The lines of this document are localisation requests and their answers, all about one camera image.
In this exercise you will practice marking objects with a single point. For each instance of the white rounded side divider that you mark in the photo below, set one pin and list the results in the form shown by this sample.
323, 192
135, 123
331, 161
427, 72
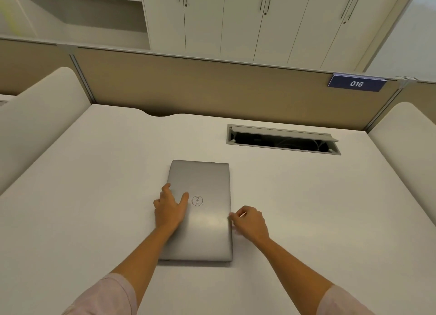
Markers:
37, 120
408, 148

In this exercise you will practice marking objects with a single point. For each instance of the grey partition post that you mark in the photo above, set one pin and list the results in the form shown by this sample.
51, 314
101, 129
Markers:
388, 107
81, 78

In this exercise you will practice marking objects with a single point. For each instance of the pink right sleeve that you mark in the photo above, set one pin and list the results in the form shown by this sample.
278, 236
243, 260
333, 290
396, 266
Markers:
344, 303

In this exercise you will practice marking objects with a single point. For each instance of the white open shelf unit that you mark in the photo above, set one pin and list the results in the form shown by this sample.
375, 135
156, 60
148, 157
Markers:
85, 15

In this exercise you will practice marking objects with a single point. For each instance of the pink sleeve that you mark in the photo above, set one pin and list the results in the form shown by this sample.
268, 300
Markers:
102, 296
344, 303

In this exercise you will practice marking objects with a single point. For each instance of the person's left thumb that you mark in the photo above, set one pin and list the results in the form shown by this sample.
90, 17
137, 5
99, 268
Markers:
184, 198

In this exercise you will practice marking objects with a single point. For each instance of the person's left hand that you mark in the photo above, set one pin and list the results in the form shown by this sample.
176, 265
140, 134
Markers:
169, 212

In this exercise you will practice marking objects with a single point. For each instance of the white cabinet with doors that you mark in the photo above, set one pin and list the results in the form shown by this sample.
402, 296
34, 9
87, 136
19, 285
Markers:
272, 21

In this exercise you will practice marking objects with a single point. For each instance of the blue number sign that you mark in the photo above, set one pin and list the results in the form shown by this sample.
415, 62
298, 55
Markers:
357, 83

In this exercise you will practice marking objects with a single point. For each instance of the wide beige partition panel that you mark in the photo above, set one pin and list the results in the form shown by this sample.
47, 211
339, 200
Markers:
221, 90

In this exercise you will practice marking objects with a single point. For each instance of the silver laptop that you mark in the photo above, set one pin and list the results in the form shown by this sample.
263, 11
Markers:
207, 229

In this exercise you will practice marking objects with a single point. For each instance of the person's right hand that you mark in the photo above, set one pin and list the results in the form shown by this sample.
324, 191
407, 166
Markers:
251, 224

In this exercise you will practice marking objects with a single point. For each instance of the person's left forearm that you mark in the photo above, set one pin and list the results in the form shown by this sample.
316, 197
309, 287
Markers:
143, 257

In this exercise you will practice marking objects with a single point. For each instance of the person's right thumb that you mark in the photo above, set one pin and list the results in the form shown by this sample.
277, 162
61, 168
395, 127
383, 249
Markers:
234, 219

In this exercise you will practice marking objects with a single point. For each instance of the pink left sleeve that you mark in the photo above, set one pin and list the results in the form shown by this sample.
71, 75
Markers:
102, 296

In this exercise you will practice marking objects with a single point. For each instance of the person's right forearm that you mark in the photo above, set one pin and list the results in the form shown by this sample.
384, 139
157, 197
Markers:
296, 268

